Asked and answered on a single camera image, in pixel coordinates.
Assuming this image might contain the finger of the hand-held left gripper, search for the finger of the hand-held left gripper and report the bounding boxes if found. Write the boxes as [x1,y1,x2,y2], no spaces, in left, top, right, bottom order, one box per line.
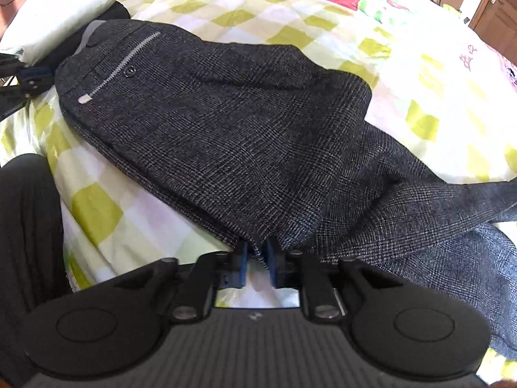
[0,68,55,120]
[0,52,31,75]

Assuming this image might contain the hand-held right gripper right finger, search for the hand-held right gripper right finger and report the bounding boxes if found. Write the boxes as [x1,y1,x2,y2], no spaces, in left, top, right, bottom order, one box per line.
[264,238,400,324]

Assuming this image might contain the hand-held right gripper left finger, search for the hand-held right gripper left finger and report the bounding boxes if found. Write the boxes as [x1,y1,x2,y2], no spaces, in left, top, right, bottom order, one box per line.
[113,242,248,324]

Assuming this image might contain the dark grey plaid pants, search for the dark grey plaid pants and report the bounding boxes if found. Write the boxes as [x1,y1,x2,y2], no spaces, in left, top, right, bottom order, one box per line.
[54,19,517,352]

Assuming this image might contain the white folded garment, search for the white folded garment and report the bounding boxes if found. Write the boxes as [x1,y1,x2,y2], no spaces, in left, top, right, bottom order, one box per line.
[0,0,121,66]

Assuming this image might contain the checkered printed bed blanket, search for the checkered printed bed blanket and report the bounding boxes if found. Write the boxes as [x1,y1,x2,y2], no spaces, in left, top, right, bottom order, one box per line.
[0,0,517,386]

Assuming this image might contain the wooden door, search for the wooden door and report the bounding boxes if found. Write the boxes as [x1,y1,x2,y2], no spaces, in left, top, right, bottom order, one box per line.
[470,0,517,63]

